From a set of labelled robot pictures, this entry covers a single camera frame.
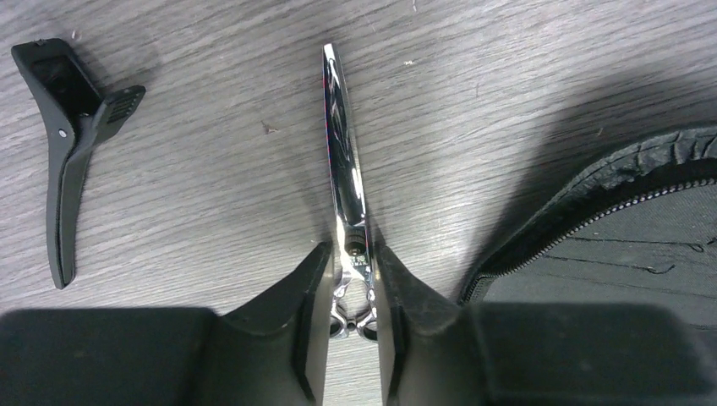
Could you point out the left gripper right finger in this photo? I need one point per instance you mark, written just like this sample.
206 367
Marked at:
435 352

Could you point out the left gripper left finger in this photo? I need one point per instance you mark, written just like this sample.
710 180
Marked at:
270 351

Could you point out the silver scissors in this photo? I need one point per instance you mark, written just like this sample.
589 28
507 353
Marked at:
355 252

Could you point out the black zip tool case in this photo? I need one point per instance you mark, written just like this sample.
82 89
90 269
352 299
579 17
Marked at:
637 225

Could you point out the black hair clip centre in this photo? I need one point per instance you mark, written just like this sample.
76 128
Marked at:
77 119

